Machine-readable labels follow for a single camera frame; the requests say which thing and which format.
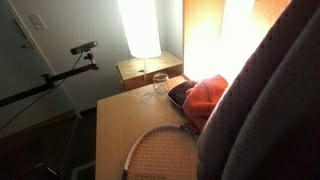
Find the grey towel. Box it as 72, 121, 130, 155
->
196, 0, 320, 180

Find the orange towel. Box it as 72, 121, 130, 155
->
182, 74, 230, 133

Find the clear glass jar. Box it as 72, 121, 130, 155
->
152, 73, 170, 95

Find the dark purple cap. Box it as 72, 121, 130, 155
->
168, 80, 200, 110

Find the small wooden nightstand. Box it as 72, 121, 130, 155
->
116, 50, 185, 92

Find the white purple tennis racket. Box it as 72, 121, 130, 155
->
121, 123, 201, 180

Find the white floor lamp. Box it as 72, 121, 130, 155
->
116, 0, 163, 86

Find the thin white cable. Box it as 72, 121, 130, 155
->
142, 87, 168, 104

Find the black camera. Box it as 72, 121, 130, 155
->
69, 40, 99, 56

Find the black camera cable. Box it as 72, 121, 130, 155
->
0, 53, 84, 132

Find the white light switch plate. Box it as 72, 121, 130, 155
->
28, 13, 47, 31

